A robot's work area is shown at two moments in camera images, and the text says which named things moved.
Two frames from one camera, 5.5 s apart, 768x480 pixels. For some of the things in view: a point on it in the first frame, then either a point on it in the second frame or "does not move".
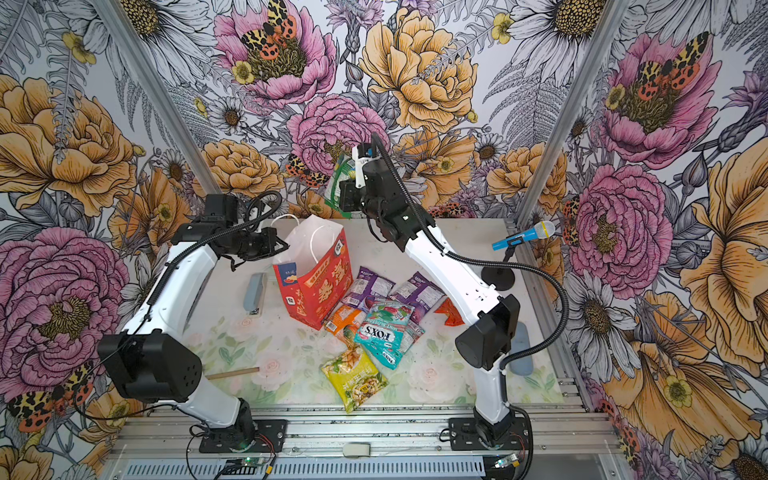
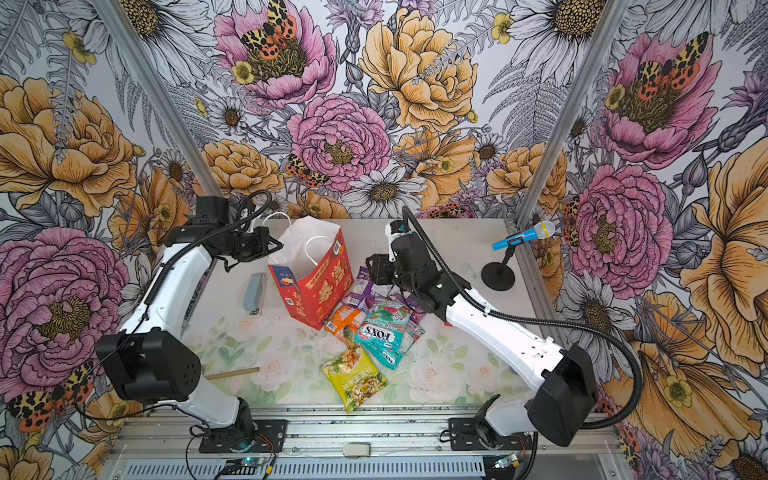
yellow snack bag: [354, 377] does not move
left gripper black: [270, 238] does not move
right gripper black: [348, 189] → [379, 268]
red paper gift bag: [312, 260] does not move
